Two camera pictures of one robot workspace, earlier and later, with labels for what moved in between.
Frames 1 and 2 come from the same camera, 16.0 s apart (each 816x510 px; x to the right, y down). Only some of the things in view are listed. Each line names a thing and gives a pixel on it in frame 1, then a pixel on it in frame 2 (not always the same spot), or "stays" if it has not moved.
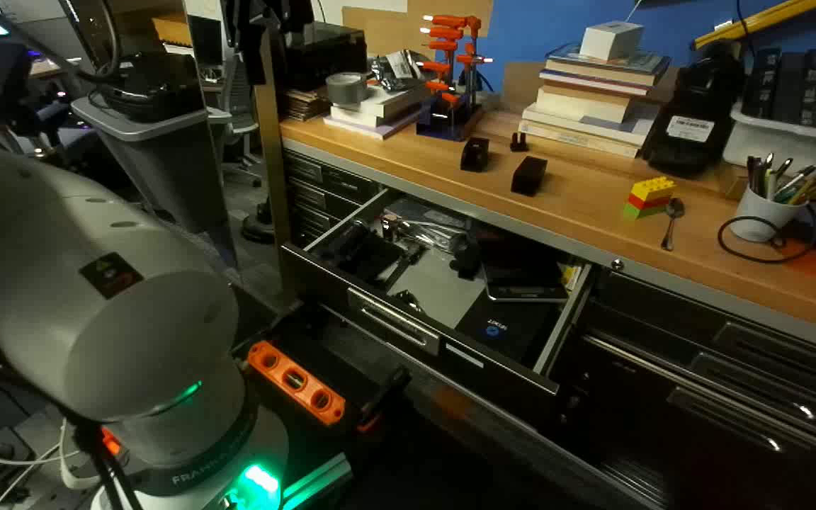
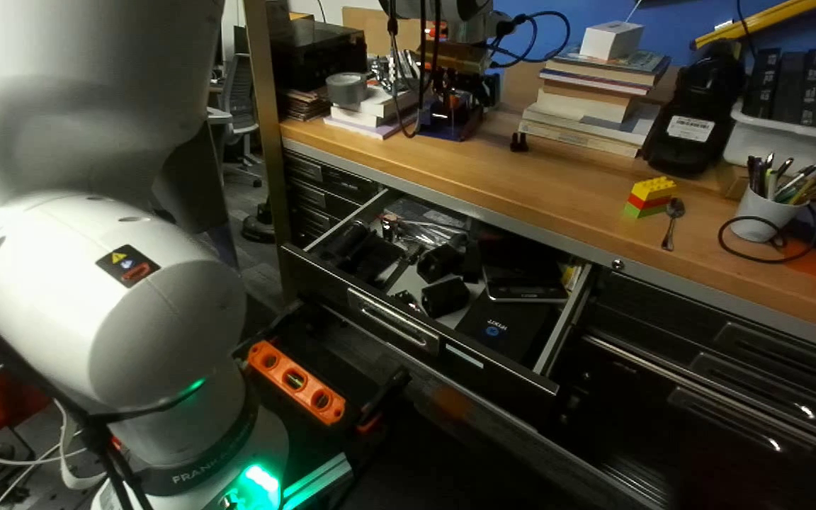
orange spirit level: (300, 385) stays
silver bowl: (345, 87) stays
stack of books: (590, 102) stays
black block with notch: (474, 157) to (446, 260)
